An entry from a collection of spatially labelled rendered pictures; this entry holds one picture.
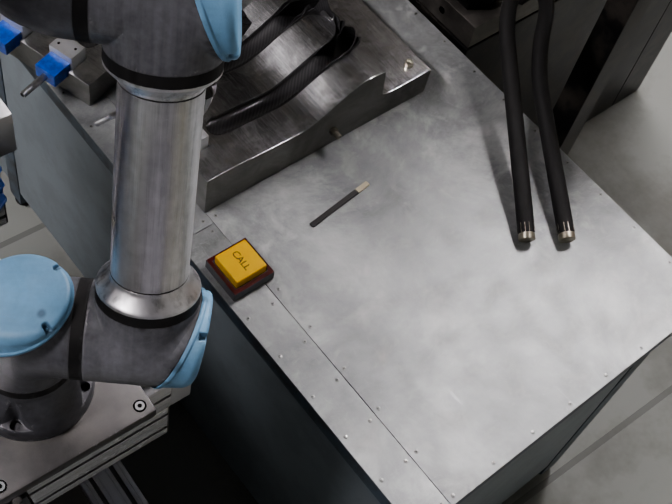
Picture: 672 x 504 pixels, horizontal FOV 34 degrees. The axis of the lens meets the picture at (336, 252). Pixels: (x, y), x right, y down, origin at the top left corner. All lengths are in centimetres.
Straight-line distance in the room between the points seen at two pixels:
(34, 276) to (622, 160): 224
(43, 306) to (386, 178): 88
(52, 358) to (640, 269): 110
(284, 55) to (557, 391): 73
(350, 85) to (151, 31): 92
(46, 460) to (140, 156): 46
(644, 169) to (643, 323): 134
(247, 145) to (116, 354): 69
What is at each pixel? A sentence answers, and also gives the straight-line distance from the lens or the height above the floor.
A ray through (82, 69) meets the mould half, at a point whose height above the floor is 86.
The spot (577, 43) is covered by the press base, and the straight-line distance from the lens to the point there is 275.
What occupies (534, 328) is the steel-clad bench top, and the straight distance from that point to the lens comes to 186.
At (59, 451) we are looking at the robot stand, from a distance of 141.
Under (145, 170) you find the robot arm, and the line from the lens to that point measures 110.
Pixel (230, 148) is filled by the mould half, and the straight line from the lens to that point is 183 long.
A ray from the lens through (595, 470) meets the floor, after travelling 271.
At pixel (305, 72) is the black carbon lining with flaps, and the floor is 91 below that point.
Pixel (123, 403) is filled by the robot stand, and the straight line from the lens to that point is 143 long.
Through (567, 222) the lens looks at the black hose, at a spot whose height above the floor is 83.
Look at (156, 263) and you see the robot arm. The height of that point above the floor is 134.
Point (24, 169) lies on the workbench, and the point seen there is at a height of 22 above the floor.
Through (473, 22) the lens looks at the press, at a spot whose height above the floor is 78.
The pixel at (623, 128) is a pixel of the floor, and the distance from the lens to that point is 330.
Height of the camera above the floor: 234
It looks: 57 degrees down
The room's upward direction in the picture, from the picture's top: 16 degrees clockwise
